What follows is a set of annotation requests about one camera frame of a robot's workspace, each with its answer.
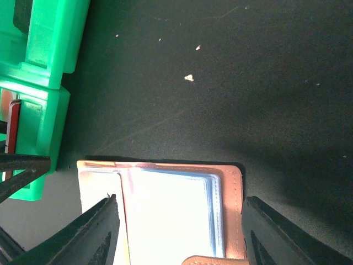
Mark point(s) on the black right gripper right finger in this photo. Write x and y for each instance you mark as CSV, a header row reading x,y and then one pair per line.
x,y
270,238

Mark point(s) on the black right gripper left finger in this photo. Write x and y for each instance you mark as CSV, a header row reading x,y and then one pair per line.
x,y
89,239

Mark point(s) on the tan leather card holder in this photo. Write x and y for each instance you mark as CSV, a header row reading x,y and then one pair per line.
x,y
179,213

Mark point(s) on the red white card stack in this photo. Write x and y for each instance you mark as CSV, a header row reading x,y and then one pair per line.
x,y
10,114

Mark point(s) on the left green plastic bin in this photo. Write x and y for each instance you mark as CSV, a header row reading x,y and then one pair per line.
x,y
41,122

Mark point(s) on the green plastic bin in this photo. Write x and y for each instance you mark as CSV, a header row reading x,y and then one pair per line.
x,y
41,122
40,40

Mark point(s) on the middle green plastic bin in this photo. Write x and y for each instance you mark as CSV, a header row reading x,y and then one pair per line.
x,y
40,40

